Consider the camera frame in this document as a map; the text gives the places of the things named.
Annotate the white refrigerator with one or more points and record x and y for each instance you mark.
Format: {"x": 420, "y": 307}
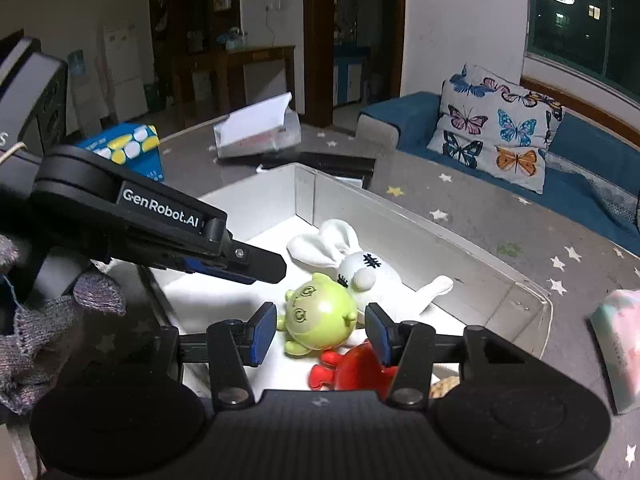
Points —
{"x": 124, "y": 71}

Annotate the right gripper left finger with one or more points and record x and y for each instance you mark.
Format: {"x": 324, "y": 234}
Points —
{"x": 227, "y": 347}

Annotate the grey white storage box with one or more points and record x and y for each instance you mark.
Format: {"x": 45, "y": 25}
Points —
{"x": 270, "y": 209}

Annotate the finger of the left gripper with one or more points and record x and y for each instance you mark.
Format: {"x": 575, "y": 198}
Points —
{"x": 240, "y": 263}

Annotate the dark wooden doorway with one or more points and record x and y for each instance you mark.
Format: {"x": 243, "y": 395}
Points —
{"x": 353, "y": 52}

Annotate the tan peanut toy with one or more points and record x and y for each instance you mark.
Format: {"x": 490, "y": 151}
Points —
{"x": 440, "y": 388}

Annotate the white plush rabbit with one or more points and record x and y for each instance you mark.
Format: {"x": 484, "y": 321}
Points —
{"x": 335, "y": 250}

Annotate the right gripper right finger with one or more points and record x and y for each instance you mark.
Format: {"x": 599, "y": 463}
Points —
{"x": 413, "y": 347}

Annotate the red round crab toy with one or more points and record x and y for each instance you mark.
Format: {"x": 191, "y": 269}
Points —
{"x": 357, "y": 369}

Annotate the grey gloved left hand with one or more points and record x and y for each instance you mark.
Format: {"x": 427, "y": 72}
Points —
{"x": 37, "y": 340}

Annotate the blue sofa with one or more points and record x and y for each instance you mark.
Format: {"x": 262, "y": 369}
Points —
{"x": 570, "y": 167}

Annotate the clear white tissue holder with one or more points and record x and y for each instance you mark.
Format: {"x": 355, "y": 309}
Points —
{"x": 264, "y": 127}

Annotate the pastel soft tissue pack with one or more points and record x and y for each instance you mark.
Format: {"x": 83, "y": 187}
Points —
{"x": 615, "y": 324}

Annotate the dark window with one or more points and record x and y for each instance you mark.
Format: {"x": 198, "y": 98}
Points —
{"x": 598, "y": 38}

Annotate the wooden side table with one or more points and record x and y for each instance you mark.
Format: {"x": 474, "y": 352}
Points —
{"x": 228, "y": 67}

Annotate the blue yellow tissue box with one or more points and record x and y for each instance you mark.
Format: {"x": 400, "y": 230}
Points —
{"x": 130, "y": 145}

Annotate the butterfly print pillow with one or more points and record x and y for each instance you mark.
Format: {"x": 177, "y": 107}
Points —
{"x": 490, "y": 125}

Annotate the green round alien toy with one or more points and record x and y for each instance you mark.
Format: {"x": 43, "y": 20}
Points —
{"x": 319, "y": 315}

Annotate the water dispenser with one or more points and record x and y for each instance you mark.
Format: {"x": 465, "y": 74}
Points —
{"x": 87, "y": 92}

